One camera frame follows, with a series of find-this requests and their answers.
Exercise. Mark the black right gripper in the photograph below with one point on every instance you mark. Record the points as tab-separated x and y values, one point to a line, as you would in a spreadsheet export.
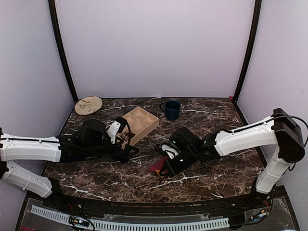
170	166

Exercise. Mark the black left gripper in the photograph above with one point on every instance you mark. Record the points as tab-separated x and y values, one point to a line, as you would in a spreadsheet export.
123	149

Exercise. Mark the brown argyle sock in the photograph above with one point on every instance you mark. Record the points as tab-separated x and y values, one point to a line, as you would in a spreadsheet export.
125	136

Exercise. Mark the purple striped sock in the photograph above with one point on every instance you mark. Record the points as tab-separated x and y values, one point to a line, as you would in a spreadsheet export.
160	167

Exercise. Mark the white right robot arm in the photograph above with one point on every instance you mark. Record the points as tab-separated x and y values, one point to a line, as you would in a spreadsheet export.
279	129

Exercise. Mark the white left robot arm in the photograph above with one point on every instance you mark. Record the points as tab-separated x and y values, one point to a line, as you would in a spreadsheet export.
13	148

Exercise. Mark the dark blue mug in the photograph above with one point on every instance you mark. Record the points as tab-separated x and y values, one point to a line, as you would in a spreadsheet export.
171	109

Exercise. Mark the wooden compartment tray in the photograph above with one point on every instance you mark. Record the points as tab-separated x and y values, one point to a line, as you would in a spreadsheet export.
141	123

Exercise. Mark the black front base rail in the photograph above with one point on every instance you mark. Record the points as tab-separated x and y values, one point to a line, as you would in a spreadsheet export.
277	201

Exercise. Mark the white slotted cable duct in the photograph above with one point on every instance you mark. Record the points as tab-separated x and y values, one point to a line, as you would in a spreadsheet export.
130	223

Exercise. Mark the left black frame post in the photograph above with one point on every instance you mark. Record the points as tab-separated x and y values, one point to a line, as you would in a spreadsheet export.
60	48

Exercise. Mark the black frame post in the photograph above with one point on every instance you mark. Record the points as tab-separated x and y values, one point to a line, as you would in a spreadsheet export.
60	48
249	50

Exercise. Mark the right black frame post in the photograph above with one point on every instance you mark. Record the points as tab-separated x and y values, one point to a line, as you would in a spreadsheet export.
249	50

